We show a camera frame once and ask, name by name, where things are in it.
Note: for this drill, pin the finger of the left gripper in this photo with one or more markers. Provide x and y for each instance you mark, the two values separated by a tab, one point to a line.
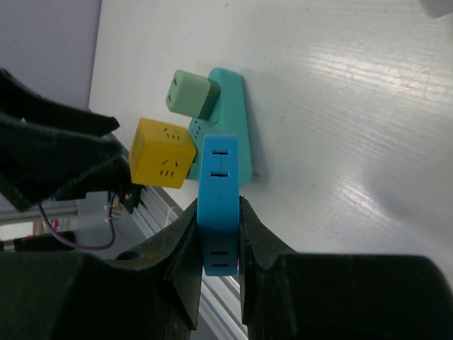
39	163
22	103

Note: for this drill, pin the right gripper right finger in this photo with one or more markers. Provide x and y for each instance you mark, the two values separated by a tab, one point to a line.
290	295

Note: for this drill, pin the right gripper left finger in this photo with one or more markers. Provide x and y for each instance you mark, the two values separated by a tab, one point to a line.
151	291

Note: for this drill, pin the yellow cube socket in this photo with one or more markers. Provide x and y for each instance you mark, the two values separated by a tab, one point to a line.
161	154

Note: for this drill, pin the blue plug adapter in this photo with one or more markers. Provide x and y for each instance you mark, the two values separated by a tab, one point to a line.
218	215

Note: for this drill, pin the light green plug adapter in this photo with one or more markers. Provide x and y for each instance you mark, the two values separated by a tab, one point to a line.
192	95

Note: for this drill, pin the teal triangular power strip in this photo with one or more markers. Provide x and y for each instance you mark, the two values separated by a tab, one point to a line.
229	116

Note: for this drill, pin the white charger plug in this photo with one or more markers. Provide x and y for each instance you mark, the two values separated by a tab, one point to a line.
437	8

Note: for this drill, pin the aluminium rail frame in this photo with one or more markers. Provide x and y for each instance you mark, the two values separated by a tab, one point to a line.
101	235

